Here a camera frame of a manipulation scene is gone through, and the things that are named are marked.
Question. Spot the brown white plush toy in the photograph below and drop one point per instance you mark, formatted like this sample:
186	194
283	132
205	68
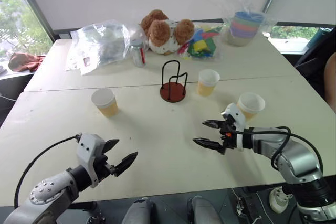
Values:
160	32

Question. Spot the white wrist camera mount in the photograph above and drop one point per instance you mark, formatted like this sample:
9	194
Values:
236	115
88	150

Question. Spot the red brown cloth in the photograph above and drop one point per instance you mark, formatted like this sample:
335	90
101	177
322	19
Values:
21	61

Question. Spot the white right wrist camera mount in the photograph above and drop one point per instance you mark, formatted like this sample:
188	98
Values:
236	115

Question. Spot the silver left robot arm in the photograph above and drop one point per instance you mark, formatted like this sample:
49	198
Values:
44	192

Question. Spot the black window frame post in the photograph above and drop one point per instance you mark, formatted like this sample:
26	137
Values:
34	1

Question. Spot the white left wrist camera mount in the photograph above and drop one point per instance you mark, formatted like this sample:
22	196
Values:
88	150

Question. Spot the bag of colourful blocks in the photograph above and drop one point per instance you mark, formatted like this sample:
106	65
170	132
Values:
199	43

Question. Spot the yellow white paper cup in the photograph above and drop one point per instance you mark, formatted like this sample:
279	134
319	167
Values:
107	108
206	87
253	103

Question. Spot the large clear plastic bag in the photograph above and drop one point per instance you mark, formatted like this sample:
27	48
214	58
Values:
105	43

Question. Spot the grey rounded shape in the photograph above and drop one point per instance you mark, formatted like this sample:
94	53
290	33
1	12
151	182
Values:
137	212
203	211

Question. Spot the white shoe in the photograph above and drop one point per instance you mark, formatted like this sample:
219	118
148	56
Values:
278	200

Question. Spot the stacked pastel bowls in bag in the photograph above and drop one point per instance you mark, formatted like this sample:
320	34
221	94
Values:
267	23

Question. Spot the clear bottle with red label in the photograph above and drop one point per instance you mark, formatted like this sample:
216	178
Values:
138	56

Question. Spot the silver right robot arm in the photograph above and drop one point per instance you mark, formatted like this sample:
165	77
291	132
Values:
296	158

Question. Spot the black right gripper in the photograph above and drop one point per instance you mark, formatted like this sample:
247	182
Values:
229	140

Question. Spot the stack of coloured bowls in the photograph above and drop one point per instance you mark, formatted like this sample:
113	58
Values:
245	30

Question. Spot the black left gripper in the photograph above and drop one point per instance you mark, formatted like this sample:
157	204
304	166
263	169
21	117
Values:
103	167

